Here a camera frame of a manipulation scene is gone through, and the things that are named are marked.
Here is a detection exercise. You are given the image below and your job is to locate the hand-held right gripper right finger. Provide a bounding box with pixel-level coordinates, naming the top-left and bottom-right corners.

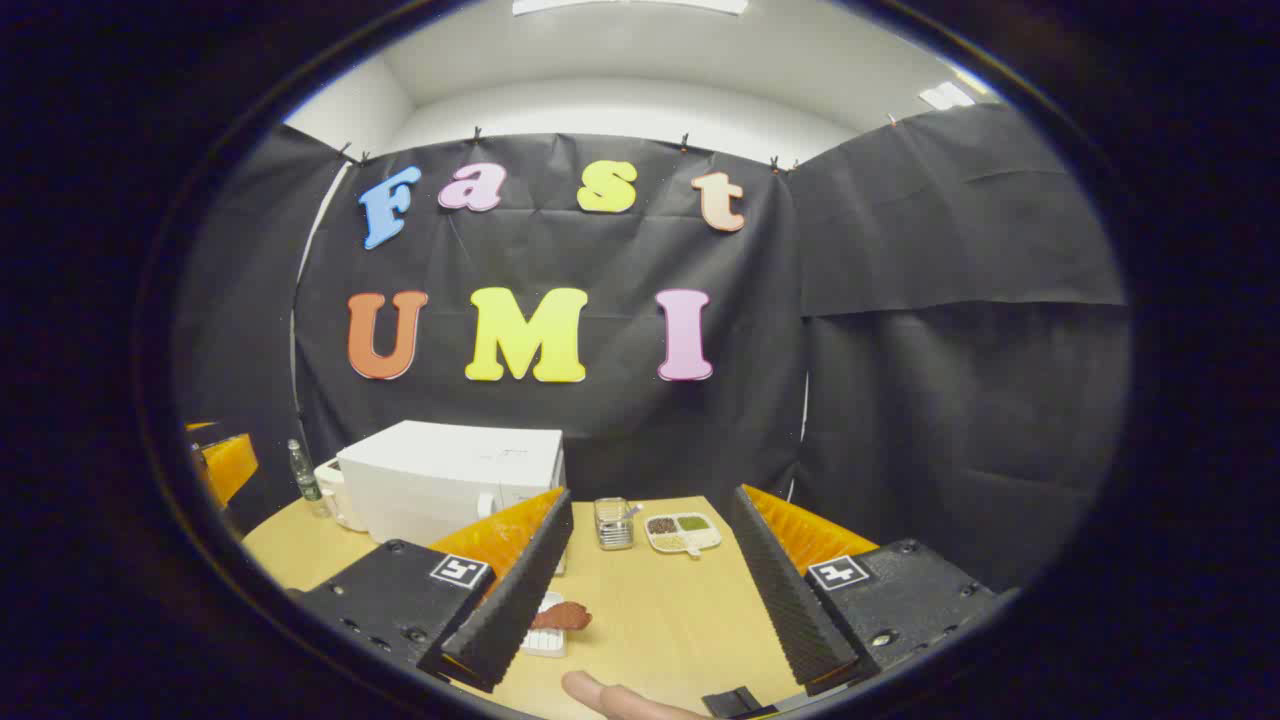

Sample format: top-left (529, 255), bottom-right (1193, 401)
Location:
top-left (728, 484), bottom-right (1003, 698)

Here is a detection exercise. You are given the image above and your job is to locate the white microwave oven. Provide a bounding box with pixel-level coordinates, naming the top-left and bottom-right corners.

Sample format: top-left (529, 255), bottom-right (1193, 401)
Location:
top-left (337, 420), bottom-right (569, 577)

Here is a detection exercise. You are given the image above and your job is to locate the white divided dish with grains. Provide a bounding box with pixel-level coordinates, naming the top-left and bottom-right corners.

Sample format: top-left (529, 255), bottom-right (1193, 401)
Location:
top-left (645, 513), bottom-right (723, 558)

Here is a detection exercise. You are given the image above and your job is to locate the large ceiling light panel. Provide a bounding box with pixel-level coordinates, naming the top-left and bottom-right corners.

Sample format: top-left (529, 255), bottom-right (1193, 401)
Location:
top-left (513, 0), bottom-right (750, 16)

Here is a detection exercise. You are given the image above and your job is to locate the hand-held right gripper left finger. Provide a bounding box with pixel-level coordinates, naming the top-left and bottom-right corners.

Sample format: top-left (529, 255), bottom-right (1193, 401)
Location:
top-left (290, 487), bottom-right (576, 694)

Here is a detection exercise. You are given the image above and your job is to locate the white rectangular tray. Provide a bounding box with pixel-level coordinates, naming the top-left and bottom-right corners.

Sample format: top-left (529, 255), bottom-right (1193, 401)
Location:
top-left (520, 590), bottom-right (570, 659)

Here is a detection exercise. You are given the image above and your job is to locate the clear plastic water bottle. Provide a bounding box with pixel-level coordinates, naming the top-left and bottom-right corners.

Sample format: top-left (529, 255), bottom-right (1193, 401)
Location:
top-left (288, 438), bottom-right (327, 517)

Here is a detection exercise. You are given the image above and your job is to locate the red meat piece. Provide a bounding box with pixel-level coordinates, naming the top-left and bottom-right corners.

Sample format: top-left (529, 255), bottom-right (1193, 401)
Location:
top-left (530, 600), bottom-right (594, 633)

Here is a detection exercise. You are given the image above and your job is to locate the black backdrop cloth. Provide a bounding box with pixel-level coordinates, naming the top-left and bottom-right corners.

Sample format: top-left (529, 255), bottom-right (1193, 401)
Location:
top-left (172, 102), bottom-right (1133, 593)

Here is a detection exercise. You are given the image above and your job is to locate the white toaster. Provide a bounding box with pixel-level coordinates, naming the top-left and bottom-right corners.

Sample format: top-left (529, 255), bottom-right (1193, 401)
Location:
top-left (314, 458), bottom-right (367, 532)

